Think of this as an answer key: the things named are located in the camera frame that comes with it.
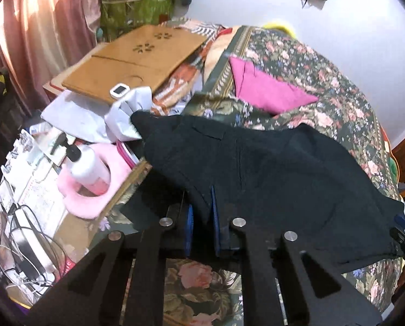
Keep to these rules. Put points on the floral green bedspread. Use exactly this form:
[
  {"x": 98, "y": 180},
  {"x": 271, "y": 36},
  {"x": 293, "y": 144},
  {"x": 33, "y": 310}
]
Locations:
[{"x": 342, "y": 112}]

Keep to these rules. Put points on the striped orange white blanket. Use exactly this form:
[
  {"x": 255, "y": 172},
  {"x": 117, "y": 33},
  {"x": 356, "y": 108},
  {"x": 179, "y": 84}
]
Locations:
[{"x": 174, "y": 94}]

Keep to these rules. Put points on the small white digital clock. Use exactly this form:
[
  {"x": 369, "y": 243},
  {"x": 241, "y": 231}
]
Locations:
[{"x": 119, "y": 91}]

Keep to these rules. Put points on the white pump lotion bottle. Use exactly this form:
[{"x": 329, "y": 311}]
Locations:
[{"x": 85, "y": 166}]

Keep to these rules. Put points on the green fabric storage box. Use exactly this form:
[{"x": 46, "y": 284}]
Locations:
[{"x": 121, "y": 16}]

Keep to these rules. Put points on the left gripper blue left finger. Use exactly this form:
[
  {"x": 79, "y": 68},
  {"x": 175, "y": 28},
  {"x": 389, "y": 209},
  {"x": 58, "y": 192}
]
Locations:
[{"x": 188, "y": 231}]

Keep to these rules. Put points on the pink folded garment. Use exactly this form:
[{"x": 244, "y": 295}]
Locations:
[{"x": 265, "y": 92}]

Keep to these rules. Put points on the yellow curved bed rail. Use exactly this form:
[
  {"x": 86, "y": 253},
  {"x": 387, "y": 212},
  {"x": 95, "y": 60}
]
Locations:
[{"x": 281, "y": 28}]

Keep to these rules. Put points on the bamboo lap desk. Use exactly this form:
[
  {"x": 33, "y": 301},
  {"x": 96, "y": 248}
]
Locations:
[{"x": 146, "y": 56}]

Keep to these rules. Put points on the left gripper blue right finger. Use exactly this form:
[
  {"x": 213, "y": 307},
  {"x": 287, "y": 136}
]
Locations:
[{"x": 215, "y": 222}]

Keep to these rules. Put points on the pink brown curtain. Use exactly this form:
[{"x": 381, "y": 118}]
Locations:
[{"x": 39, "y": 39}]

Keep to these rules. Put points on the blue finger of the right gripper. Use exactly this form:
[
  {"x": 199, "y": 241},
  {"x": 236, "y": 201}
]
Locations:
[{"x": 400, "y": 220}]

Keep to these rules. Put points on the black pants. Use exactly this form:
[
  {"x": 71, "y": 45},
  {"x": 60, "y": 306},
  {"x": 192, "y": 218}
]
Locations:
[{"x": 297, "y": 179}]

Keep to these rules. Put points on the white crumpled cloth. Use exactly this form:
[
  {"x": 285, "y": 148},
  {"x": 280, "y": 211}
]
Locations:
[{"x": 97, "y": 122}]

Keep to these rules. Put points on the pink plush ring cushion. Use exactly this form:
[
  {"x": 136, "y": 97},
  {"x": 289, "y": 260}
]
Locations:
[{"x": 77, "y": 199}]

